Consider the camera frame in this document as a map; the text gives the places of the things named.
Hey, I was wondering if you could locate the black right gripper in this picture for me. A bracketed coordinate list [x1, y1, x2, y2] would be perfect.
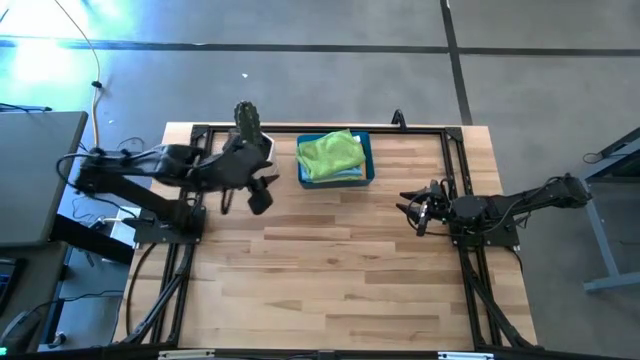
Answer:
[395, 179, 456, 231]

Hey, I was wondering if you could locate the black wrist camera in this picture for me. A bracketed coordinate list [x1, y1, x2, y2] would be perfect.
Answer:
[415, 199, 432, 237]
[247, 177, 275, 216]

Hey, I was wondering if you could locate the grey metal table frame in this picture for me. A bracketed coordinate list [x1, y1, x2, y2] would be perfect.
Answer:
[579, 126, 640, 293]

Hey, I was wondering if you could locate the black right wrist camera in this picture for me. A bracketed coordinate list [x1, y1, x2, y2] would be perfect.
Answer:
[415, 199, 432, 237]

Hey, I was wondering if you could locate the white plant pot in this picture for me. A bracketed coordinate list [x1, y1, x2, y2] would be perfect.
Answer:
[227, 130, 280, 176]

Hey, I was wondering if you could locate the dark grey rounded device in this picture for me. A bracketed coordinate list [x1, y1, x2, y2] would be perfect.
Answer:
[0, 309, 44, 355]

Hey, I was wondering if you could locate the tall green cactus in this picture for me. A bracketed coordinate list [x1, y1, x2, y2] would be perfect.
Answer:
[233, 100, 264, 146]

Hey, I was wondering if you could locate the black right camera cable loop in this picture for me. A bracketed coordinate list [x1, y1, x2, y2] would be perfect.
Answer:
[403, 189, 454, 236]

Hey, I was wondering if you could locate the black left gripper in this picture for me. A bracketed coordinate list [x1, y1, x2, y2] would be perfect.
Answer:
[202, 139, 281, 194]

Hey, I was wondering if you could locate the black keyboard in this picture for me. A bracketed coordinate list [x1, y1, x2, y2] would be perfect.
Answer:
[0, 257, 19, 316]

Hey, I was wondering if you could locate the grey desk top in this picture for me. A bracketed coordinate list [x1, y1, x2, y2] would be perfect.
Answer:
[0, 110, 89, 249]

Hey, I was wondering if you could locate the yellow hanging cable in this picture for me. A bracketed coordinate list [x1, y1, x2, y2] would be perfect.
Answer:
[53, 0, 104, 149]

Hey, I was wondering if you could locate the white box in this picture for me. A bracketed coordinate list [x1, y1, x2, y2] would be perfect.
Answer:
[108, 205, 141, 247]

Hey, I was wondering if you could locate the blue plastic bin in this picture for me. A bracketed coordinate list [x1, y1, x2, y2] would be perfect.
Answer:
[296, 131, 376, 190]

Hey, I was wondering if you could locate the black aluminium table frame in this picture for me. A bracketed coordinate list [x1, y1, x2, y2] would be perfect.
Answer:
[115, 122, 539, 351]

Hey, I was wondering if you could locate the light blue microfiber towel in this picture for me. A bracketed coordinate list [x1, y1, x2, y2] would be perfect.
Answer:
[309, 134, 365, 184]

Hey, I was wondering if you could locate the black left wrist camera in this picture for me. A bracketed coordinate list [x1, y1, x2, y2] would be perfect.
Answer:
[247, 177, 275, 216]

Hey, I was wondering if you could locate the green towel with white label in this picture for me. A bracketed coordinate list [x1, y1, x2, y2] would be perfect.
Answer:
[295, 129, 367, 182]

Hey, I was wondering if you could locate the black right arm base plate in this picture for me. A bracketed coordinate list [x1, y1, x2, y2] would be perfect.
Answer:
[452, 209, 521, 249]

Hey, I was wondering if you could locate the black cable on desk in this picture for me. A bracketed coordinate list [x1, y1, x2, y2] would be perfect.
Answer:
[0, 102, 53, 113]

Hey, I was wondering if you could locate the silver rail bracket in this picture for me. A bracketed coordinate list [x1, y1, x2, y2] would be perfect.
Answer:
[438, 351, 495, 360]
[158, 349, 216, 360]

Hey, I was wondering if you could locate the black curved cable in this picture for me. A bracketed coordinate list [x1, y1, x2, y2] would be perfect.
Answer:
[124, 242, 157, 337]

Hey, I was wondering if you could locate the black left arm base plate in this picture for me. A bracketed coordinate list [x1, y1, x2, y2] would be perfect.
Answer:
[122, 204, 206, 245]

